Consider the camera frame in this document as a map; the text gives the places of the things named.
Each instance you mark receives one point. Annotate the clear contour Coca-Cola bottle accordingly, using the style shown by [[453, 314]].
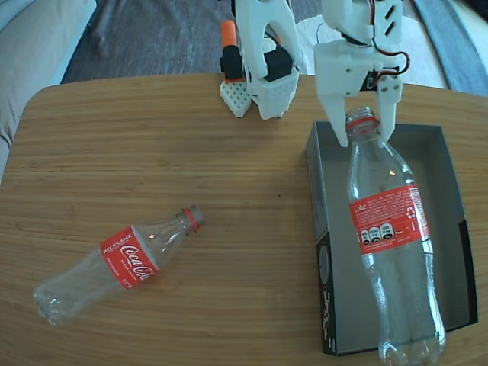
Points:
[[127, 259]]

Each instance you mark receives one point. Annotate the grey cardboard box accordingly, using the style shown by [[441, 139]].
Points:
[[335, 190]]

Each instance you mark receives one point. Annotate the blue-grey blanket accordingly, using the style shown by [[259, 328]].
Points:
[[457, 38]]

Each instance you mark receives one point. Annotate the white cushion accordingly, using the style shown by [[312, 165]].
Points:
[[423, 57]]

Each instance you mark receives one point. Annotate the clear tall Coke bottle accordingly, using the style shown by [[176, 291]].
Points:
[[389, 221]]

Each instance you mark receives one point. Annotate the beige sofa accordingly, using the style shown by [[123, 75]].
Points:
[[30, 57]]

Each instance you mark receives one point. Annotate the grey striped rug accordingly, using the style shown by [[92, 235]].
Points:
[[152, 38]]

